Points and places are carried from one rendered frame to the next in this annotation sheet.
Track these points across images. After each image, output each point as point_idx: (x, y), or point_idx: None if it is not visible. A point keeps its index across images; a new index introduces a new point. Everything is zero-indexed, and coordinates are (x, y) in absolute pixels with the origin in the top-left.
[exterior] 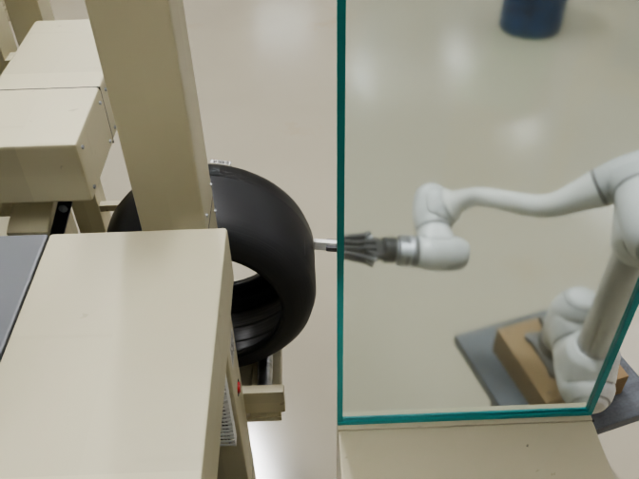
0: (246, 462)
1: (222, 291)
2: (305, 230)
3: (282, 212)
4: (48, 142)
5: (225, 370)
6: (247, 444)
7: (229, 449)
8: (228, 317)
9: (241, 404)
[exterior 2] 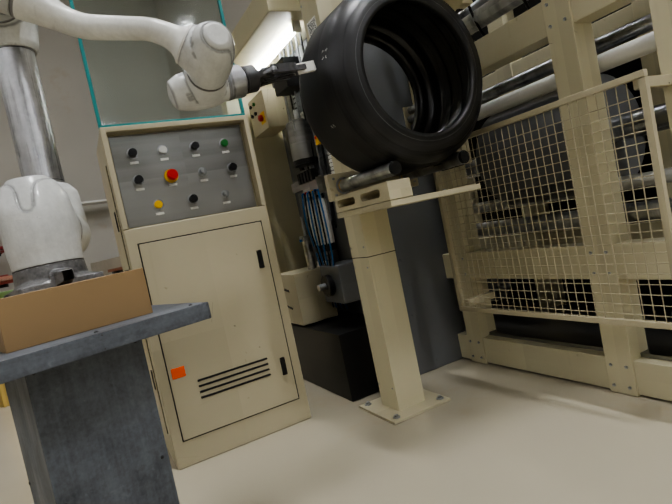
0: (344, 218)
1: (252, 1)
2: (316, 48)
3: (323, 22)
4: None
5: (252, 31)
6: (351, 217)
7: None
8: (258, 18)
9: (340, 165)
